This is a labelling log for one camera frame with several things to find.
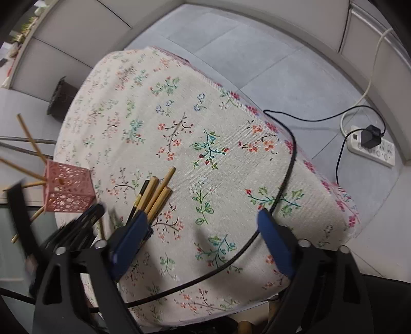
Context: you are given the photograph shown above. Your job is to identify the floral tablecloth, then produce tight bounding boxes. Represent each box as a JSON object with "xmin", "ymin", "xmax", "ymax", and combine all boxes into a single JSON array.
[{"xmin": 54, "ymin": 47, "xmax": 359, "ymax": 328}]

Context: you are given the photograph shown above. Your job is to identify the black power adapter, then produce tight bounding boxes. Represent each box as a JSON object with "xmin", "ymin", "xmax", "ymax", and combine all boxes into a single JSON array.
[{"xmin": 360, "ymin": 125, "xmax": 383, "ymax": 149}]

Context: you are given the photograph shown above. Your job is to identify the pink perforated utensil holder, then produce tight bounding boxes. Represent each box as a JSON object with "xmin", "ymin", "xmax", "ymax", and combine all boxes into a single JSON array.
[{"xmin": 43, "ymin": 160, "xmax": 96, "ymax": 213}]

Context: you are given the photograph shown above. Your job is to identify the white kitchen cabinets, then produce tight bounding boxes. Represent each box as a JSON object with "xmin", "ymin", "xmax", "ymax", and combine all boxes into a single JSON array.
[{"xmin": 6, "ymin": 1, "xmax": 410, "ymax": 159}]

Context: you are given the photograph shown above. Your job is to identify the black trash bin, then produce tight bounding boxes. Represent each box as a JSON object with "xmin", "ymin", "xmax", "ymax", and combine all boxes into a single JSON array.
[{"xmin": 47, "ymin": 77, "xmax": 78, "ymax": 123}]

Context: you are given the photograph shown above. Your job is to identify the white cable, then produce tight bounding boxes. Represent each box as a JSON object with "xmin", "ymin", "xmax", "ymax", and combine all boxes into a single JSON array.
[{"xmin": 339, "ymin": 26, "xmax": 394, "ymax": 136}]

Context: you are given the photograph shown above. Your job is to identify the black chopstick gold band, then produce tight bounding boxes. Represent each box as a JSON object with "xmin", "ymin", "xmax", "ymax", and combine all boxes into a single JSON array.
[{"xmin": 126, "ymin": 180, "xmax": 149, "ymax": 224}]

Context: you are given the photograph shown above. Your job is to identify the person's right hand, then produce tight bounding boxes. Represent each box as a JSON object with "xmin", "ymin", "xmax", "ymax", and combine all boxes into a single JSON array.
[{"xmin": 237, "ymin": 321, "xmax": 254, "ymax": 334}]

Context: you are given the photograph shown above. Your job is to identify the white power strip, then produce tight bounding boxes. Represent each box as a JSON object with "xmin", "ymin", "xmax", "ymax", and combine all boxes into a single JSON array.
[{"xmin": 348, "ymin": 124, "xmax": 396, "ymax": 169}]

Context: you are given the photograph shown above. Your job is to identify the mop with blue head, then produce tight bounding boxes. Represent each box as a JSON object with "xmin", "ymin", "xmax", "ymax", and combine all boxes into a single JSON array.
[{"xmin": 0, "ymin": 136, "xmax": 57, "ymax": 156}]

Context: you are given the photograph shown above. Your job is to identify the black cable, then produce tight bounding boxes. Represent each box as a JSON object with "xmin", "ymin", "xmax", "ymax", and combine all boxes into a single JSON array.
[{"xmin": 125, "ymin": 108, "xmax": 386, "ymax": 309}]

